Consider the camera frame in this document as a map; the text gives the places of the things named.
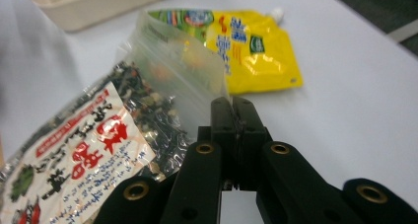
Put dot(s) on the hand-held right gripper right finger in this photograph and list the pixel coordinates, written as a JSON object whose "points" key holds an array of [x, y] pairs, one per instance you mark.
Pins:
{"points": [[279, 178]]}

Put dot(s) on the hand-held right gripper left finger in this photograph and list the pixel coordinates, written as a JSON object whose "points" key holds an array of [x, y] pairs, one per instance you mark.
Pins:
{"points": [[203, 171]]}

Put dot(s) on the clear dried seaweed packet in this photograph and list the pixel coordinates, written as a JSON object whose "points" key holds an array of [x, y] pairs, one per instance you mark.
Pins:
{"points": [[98, 145]]}

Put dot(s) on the yellow spouted sauce pouch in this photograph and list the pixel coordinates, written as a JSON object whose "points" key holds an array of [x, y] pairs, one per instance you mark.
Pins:
{"points": [[263, 59]]}

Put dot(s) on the white divided plastic container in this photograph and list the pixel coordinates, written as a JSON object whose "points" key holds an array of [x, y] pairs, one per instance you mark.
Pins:
{"points": [[98, 10]]}

